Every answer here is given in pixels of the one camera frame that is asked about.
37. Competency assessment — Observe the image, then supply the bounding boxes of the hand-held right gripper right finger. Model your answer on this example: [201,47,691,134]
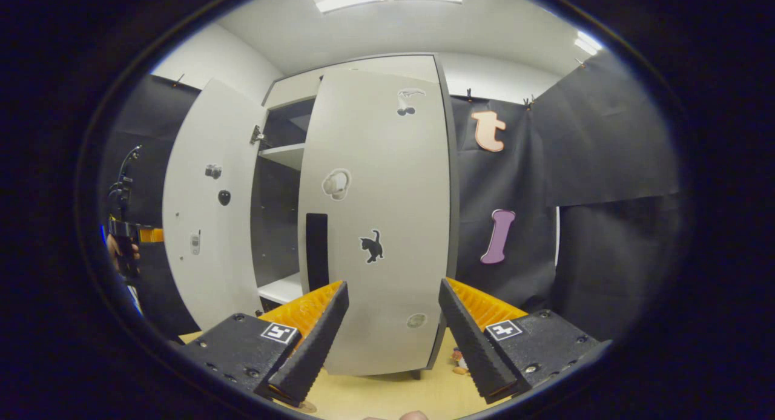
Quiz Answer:
[438,277,612,404]

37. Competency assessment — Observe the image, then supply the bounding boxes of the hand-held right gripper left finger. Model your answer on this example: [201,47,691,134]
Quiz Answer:
[180,280,350,407]

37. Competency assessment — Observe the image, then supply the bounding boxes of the grey cabinet door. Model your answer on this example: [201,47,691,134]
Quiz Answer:
[162,78,267,331]
[297,68,452,377]

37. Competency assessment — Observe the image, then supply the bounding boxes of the grey cabinet with shelves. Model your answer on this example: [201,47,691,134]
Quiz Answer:
[250,53,461,381]

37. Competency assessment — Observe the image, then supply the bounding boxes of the black backdrop cloth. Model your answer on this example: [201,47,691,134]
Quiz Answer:
[100,50,680,342]

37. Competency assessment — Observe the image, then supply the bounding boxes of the small ceiling light panel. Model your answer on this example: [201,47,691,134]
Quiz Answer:
[574,31,604,56]

